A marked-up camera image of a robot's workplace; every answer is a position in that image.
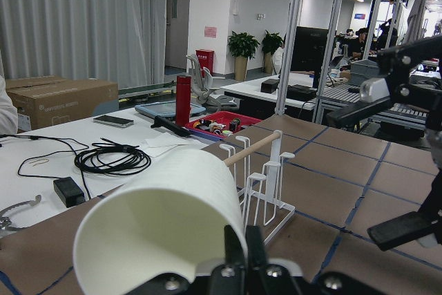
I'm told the teach pendant tablet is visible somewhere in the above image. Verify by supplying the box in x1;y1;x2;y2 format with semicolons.
135;101;206;119

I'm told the black monitor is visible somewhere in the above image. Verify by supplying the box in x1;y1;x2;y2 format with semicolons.
290;26;328;73

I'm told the coiled black cable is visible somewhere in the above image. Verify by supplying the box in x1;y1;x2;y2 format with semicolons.
73;137;153;175

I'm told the green potted plant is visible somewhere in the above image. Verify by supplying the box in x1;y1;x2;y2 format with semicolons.
227;31;260;59

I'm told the cardboard box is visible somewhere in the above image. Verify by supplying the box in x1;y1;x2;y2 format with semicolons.
6;76;119;132

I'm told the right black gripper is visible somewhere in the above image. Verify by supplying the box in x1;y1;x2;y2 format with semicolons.
326;36;441;168

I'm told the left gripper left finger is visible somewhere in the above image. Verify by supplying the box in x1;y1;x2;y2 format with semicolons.
223;225;246;274

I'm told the white plastic cup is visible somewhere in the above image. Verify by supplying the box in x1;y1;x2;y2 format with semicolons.
73;149;247;294

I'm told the black power adapter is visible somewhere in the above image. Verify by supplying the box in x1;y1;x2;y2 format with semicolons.
53;177;86;208

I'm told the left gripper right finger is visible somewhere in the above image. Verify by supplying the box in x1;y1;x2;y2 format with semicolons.
245;225;268;274

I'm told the red thermos bottle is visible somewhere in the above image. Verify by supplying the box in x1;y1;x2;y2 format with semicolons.
175;75;191;126

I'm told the grey office chair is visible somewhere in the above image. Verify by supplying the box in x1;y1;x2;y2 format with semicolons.
186;54;238;109

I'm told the red parts bin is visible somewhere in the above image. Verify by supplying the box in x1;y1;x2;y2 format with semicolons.
184;111;260;141

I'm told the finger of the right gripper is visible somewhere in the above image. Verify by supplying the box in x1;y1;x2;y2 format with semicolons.
367;171;441;251

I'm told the black smartphone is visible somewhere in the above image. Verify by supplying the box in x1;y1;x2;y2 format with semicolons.
93;115;134;128

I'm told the white wire cup rack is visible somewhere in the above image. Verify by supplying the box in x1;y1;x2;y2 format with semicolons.
219;130;296;244

